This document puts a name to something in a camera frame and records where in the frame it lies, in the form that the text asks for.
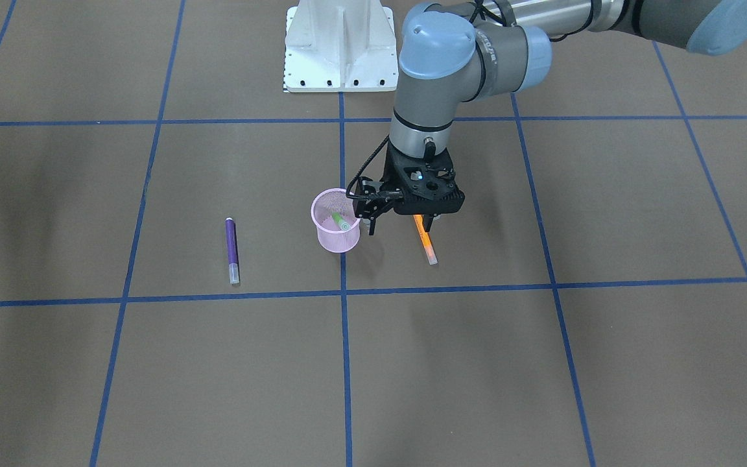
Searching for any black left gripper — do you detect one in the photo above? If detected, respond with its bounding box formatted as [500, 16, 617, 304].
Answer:
[346, 146, 466, 235]

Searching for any green marker pen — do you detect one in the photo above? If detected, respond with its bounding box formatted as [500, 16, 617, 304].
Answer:
[330, 212, 351, 232]

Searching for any orange marker pen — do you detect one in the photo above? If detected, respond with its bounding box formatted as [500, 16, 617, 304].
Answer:
[412, 215, 438, 265]

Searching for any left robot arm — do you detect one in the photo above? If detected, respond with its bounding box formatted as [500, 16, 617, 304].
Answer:
[345, 1, 747, 234]

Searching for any pink mesh pen holder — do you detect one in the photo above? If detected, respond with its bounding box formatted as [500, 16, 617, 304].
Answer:
[309, 188, 361, 254]

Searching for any purple marker pen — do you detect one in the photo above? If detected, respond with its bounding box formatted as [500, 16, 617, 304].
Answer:
[224, 217, 240, 285]

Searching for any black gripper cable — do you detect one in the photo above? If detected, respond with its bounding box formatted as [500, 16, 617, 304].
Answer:
[346, 136, 390, 198]

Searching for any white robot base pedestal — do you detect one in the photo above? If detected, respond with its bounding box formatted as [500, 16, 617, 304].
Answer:
[283, 1, 398, 93]

